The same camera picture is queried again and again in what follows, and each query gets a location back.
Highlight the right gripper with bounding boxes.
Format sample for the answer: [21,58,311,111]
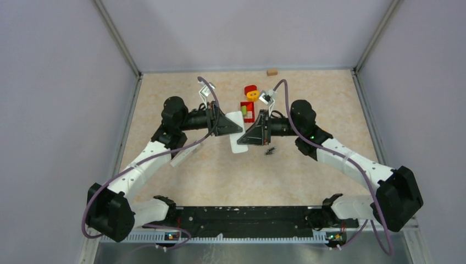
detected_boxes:
[238,110,302,146]

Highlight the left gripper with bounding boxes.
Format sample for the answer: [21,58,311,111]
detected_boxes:
[179,101,242,136]

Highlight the white remote control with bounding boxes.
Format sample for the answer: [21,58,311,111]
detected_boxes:
[226,111,248,154]

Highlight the blue battery pair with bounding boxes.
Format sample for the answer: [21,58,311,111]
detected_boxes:
[264,147,276,156]

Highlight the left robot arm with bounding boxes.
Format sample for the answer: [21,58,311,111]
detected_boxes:
[82,96,245,242]

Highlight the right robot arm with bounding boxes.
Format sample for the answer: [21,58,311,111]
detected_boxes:
[237,100,424,232]

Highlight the red toy brick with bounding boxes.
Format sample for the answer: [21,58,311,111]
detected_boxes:
[240,101,256,123]

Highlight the green toy cylinder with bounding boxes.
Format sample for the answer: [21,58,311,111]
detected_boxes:
[241,106,247,117]

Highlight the red toy block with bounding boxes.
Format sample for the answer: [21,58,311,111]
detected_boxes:
[244,85,257,95]

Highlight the white rectangular stick device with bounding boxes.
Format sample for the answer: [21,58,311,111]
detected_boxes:
[170,144,202,167]

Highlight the small wooden block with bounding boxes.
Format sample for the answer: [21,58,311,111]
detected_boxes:
[266,69,278,76]

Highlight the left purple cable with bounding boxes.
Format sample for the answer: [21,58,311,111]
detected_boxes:
[80,76,221,252]

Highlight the purple cable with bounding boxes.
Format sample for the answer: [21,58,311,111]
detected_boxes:
[269,79,396,256]
[80,76,221,252]

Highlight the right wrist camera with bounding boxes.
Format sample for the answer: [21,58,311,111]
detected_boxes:
[259,89,276,106]

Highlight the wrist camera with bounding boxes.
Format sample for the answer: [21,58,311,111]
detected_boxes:
[198,81,211,106]
[259,89,276,106]

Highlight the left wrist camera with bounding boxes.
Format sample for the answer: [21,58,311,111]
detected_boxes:
[198,81,211,106]

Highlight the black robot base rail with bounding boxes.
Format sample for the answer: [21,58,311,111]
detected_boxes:
[152,206,359,238]

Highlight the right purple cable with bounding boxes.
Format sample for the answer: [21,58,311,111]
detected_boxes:
[269,79,396,256]

